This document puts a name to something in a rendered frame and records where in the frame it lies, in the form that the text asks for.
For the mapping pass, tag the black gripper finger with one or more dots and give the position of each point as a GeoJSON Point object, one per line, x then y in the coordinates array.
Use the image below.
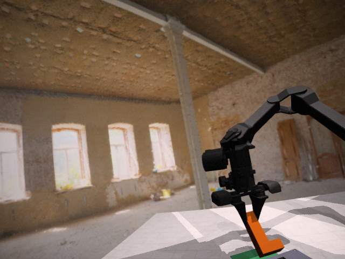
{"type": "Point", "coordinates": [240, 207]}
{"type": "Point", "coordinates": [257, 204]}

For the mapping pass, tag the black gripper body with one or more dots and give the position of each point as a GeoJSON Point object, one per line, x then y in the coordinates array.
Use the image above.
{"type": "Point", "coordinates": [243, 180]}

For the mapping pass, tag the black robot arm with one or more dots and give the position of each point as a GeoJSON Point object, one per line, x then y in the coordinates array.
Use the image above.
{"type": "Point", "coordinates": [236, 143]}

